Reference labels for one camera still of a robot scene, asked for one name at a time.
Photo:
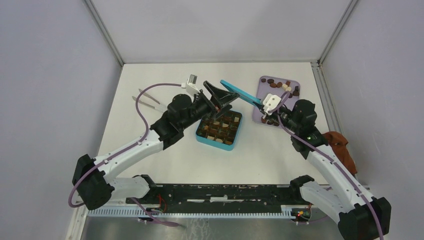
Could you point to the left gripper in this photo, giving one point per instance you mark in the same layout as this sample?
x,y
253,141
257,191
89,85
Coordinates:
x,y
222,98

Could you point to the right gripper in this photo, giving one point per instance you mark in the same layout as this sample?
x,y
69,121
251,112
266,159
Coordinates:
x,y
269,116

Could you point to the teal tin lid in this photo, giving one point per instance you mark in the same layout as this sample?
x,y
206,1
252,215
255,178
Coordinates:
x,y
243,95

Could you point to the teal chocolate tin box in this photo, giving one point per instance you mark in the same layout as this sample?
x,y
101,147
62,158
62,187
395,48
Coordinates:
x,y
220,132

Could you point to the metal tongs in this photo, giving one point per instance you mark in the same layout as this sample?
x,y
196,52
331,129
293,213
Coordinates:
x,y
151,102

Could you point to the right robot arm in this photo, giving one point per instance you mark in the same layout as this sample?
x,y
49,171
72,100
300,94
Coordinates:
x,y
358,214

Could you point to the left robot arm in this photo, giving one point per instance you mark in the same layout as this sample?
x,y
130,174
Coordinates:
x,y
96,179

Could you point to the lilac plastic tray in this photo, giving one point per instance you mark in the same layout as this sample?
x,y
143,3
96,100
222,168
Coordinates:
x,y
276,86

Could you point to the brown cloth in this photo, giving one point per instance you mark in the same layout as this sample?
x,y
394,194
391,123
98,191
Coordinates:
x,y
339,144

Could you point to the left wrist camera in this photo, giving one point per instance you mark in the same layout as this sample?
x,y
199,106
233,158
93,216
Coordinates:
x,y
192,82

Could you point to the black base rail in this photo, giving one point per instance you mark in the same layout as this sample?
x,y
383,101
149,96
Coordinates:
x,y
175,198

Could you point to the white cable duct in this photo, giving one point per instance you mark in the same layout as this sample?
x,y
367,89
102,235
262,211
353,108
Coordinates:
x,y
137,212

